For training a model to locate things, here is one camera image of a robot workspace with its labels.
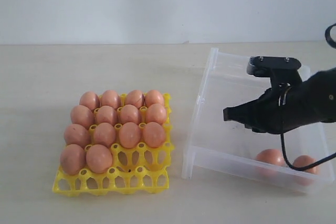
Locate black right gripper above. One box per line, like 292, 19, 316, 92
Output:
223, 86, 310, 134

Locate brown egg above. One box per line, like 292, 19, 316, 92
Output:
86, 144, 113, 174
293, 155, 320, 174
145, 103, 167, 125
256, 148, 285, 166
60, 144, 86, 175
119, 104, 141, 124
70, 105, 95, 129
100, 90, 121, 109
96, 105, 118, 126
119, 122, 141, 149
79, 91, 100, 111
64, 124, 91, 148
124, 90, 145, 109
93, 122, 116, 148
145, 90, 164, 107
143, 122, 166, 148

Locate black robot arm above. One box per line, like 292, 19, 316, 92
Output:
223, 69, 335, 134

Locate clear plastic bin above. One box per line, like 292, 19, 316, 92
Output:
182, 48, 335, 194

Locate yellow plastic egg tray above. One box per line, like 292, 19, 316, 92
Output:
52, 93, 174, 196

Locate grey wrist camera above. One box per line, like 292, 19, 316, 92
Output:
246, 56, 302, 88

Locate black cable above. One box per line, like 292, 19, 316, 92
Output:
280, 22, 336, 172

